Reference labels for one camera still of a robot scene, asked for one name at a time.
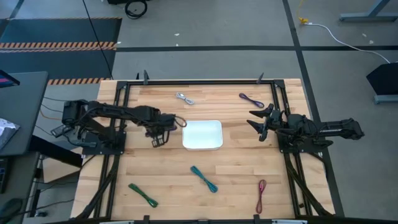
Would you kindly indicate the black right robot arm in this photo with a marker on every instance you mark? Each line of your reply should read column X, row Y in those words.
column 335, row 127

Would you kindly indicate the silver foil bag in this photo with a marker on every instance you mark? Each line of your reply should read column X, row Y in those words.
column 7, row 130

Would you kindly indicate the black table clamp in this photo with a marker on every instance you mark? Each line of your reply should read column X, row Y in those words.
column 145, row 77
column 260, row 78
column 146, row 219
column 257, row 218

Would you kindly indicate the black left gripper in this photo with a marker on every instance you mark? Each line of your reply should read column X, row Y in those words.
column 167, row 122

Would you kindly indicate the black hazard-striped floor mat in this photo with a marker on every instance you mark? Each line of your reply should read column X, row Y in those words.
column 56, row 31

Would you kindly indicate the white plastic tray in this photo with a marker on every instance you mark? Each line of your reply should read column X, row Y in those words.
column 202, row 135

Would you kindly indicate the black computer mouse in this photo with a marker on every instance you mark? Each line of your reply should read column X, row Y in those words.
column 9, row 208

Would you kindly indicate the grey metal table leg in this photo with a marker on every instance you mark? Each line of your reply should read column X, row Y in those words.
column 368, row 16

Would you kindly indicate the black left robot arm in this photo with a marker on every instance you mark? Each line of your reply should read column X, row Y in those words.
column 118, row 112

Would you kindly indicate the grey side desk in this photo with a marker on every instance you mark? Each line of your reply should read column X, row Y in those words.
column 25, row 102

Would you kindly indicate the dark monitor screen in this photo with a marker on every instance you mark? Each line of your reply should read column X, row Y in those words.
column 7, row 80

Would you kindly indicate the black aluminium table frame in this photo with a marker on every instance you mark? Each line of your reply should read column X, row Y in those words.
column 199, row 82

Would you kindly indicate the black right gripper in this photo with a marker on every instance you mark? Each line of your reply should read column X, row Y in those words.
column 273, row 122

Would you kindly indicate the black box on grey stand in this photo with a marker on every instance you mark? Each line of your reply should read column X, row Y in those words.
column 384, row 79

